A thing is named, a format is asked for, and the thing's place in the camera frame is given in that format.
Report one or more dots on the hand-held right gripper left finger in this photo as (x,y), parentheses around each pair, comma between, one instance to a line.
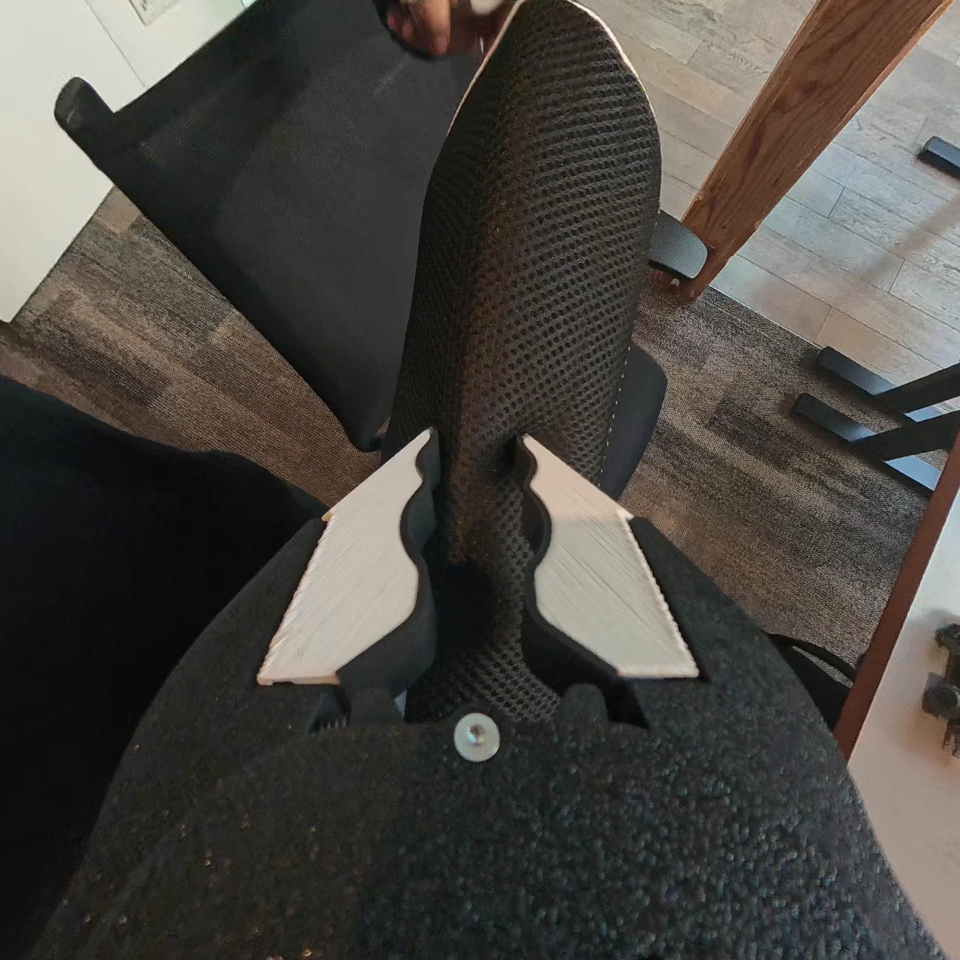
(360,585)

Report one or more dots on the black metal desk frame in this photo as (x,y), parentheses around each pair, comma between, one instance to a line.
(877,405)

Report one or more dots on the black mesh office chair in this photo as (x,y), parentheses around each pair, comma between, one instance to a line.
(285,225)

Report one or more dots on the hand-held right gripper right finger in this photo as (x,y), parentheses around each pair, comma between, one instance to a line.
(607,592)

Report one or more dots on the wooden table leg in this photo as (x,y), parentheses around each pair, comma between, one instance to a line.
(795,127)

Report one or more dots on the white wall outlet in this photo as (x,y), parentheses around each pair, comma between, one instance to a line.
(154,7)

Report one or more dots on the black metal foot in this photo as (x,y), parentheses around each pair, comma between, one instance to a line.
(941,156)

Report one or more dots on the person's left hand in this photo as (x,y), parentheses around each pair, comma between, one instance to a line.
(431,26)

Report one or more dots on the black chair base foot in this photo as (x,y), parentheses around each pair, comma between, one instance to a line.
(679,247)

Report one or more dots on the dark toy brick model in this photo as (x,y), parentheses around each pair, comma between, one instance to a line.
(945,697)

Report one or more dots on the black mesh pad pale rim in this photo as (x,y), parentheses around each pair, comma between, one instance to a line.
(525,285)

